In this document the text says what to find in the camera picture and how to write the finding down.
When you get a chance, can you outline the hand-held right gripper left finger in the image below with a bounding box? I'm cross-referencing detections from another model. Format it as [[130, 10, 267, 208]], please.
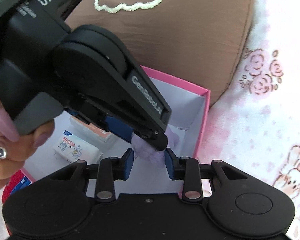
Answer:
[[43, 148, 135, 203]]

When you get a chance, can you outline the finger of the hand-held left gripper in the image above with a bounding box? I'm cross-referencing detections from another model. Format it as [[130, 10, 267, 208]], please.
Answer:
[[64, 99, 135, 145], [86, 66, 172, 152]]

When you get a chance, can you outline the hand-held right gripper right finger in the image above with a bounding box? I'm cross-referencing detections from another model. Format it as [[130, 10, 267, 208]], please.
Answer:
[[164, 148, 251, 204]]

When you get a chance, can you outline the purple plush toy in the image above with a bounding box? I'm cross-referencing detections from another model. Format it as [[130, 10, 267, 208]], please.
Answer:
[[131, 126, 186, 173]]

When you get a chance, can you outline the orange white tissue packet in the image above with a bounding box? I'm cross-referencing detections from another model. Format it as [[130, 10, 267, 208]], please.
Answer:
[[69, 114, 113, 151]]

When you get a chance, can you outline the pink cardboard box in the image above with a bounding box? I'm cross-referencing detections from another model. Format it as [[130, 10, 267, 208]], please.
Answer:
[[20, 66, 212, 198]]

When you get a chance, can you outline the blue wet wipes packet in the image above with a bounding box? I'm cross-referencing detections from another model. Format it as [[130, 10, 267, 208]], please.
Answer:
[[11, 176, 32, 196]]

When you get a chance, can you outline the person's left hand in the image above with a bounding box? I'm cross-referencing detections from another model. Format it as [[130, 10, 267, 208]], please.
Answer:
[[0, 79, 56, 191]]

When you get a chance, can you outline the brown pillow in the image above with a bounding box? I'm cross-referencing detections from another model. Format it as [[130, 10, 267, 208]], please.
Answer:
[[62, 0, 256, 106]]

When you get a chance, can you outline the pink checked pillow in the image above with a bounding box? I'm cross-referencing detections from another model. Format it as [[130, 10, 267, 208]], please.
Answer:
[[195, 0, 300, 222]]

